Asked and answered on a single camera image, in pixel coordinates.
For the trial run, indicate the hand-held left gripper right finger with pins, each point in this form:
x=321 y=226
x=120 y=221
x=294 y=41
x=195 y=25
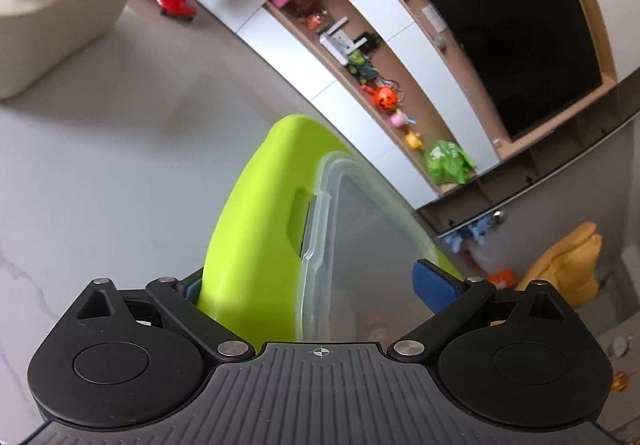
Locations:
x=435 y=287

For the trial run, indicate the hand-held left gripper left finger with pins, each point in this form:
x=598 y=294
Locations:
x=190 y=289

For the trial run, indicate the green lid with clear flap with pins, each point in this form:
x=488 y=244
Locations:
x=260 y=225

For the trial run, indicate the white marble desktop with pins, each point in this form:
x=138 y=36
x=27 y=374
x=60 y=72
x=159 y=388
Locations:
x=125 y=150

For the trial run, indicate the small orange box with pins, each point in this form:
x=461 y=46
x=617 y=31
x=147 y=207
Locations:
x=501 y=278

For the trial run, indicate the blue zombie figure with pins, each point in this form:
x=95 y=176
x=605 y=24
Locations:
x=475 y=232

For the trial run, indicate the green plastic bag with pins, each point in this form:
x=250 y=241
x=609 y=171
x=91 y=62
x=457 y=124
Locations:
x=447 y=162

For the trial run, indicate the yellow padded chair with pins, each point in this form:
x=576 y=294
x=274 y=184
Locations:
x=565 y=265

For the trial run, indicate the dark glass cabinet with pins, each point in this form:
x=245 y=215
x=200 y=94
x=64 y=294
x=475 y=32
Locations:
x=550 y=165

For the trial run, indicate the orange pumpkin bucket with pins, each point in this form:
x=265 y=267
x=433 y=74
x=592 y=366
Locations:
x=386 y=98

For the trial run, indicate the white round clock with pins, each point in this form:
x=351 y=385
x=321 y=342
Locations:
x=621 y=346

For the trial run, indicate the yellow hanging ornament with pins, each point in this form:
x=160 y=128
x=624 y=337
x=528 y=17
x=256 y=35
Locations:
x=620 y=382

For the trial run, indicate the green toy tractor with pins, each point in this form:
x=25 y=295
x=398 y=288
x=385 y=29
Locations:
x=362 y=67

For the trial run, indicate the white device with stand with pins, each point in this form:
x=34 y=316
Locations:
x=340 y=42

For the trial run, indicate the cream oval container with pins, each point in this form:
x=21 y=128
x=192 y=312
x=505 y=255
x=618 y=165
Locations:
x=50 y=50

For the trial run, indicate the black television screen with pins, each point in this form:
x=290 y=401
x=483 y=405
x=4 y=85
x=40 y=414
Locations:
x=475 y=0

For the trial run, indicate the brown toy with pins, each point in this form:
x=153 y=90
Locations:
x=302 y=0

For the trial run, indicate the white wall cabinet with shelf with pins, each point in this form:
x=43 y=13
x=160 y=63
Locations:
x=300 y=45

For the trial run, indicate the white wall card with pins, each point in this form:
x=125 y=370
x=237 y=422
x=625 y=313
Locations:
x=434 y=18

